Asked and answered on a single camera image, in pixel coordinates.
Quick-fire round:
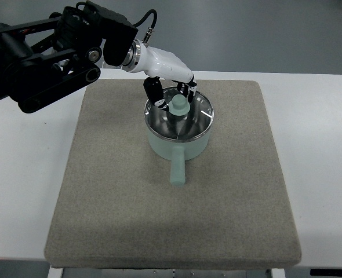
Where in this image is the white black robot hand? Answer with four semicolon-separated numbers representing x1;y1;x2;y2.
121;39;197;111

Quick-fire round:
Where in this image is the glass lid with green knob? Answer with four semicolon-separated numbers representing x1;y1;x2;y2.
144;92;214;142

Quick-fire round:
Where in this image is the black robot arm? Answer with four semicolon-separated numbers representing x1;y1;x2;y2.
0;1;138;114

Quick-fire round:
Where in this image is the mint green saucepan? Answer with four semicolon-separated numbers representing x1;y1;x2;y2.
147;127;212;186

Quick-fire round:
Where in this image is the grey felt mat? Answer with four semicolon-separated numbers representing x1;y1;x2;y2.
44;79;301;270

